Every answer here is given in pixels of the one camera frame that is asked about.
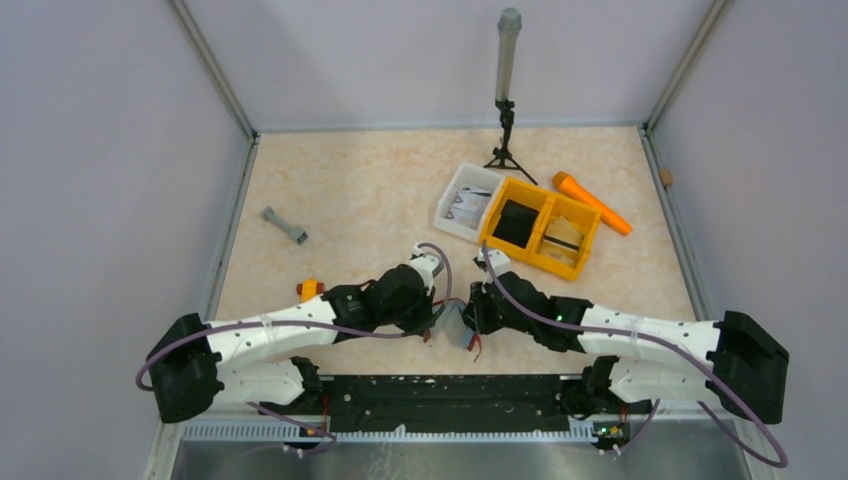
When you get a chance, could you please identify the small orange toy piece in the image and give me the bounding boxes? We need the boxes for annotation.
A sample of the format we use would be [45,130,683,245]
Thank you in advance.
[296,277,325,303]

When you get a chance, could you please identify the orange plastic carrot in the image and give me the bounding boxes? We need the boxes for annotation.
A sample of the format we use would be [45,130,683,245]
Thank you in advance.
[552,171,633,236]

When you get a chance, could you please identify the cards in white bin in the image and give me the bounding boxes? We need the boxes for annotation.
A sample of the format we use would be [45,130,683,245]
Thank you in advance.
[444,185,492,230]

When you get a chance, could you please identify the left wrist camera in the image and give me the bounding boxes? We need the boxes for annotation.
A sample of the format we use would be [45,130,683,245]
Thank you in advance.
[408,244,445,284]

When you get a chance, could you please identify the grey tube on tripod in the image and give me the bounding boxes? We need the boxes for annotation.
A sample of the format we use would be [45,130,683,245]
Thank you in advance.
[495,7,522,102]

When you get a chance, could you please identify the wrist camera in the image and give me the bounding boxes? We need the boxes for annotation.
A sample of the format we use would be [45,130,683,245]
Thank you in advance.
[474,249,512,277]
[408,244,445,284]

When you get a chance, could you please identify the black block in bin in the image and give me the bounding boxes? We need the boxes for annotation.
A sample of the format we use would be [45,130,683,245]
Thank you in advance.
[493,200,539,248]

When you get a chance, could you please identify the white plastic bin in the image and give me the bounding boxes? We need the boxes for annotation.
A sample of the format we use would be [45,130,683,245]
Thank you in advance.
[432,162,506,243]

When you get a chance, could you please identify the grey plastic connector piece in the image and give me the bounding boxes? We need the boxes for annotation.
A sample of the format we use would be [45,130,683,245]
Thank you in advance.
[260,206,308,245]

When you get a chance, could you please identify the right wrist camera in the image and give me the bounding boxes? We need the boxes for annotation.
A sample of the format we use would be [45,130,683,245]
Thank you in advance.
[474,249,512,277]

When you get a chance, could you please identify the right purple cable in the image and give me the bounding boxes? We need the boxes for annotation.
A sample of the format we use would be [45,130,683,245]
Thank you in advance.
[479,239,790,470]

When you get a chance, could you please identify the red card holder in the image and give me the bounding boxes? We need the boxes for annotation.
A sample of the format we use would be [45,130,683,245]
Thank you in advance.
[421,298,482,364]

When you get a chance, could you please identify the tan cards in bin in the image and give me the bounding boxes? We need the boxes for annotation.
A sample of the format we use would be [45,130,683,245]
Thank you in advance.
[539,216,584,263]

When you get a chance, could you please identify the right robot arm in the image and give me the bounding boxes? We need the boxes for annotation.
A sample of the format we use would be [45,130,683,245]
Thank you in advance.
[463,272,790,425]

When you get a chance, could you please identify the small tan wall object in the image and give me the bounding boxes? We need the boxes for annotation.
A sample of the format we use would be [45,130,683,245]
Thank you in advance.
[658,167,673,188]

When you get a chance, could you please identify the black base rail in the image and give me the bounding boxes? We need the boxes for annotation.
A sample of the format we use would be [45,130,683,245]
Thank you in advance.
[261,374,652,433]

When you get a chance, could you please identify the yellow plastic bin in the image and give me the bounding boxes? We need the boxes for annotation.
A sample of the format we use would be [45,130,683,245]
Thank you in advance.
[480,177,600,282]

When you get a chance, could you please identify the black mini tripod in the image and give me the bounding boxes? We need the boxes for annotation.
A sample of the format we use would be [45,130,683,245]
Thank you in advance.
[484,99,539,186]

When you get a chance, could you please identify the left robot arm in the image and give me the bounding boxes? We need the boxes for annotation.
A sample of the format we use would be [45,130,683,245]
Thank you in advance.
[139,255,444,424]

